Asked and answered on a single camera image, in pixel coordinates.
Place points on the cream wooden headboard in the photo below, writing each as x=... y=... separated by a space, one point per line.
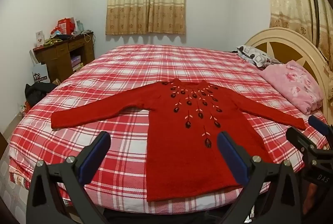
x=281 y=36

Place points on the grey patterned pillow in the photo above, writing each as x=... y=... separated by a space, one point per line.
x=252 y=55

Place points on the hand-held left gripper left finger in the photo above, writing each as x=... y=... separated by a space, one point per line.
x=97 y=151

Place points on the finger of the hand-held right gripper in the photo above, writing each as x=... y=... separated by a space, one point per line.
x=298 y=138
x=318 y=124

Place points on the red knitted sweater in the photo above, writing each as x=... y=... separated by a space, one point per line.
x=182 y=148

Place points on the person's right hand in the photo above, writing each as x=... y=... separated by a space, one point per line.
x=316 y=199

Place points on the white card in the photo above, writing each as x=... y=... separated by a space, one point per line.
x=39 y=38

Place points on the red plaid bedsheet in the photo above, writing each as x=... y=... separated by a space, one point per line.
x=130 y=70

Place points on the white paper bag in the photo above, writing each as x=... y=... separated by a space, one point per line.
x=39 y=73

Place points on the pink floral pillow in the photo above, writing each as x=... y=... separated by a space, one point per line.
x=294 y=83

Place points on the black bag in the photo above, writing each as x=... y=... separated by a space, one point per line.
x=36 y=92

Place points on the brown wooden desk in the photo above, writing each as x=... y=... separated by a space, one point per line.
x=57 y=57

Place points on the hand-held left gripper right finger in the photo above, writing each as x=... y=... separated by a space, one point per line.
x=230 y=153

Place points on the blue water bottle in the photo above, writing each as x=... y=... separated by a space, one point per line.
x=79 y=26

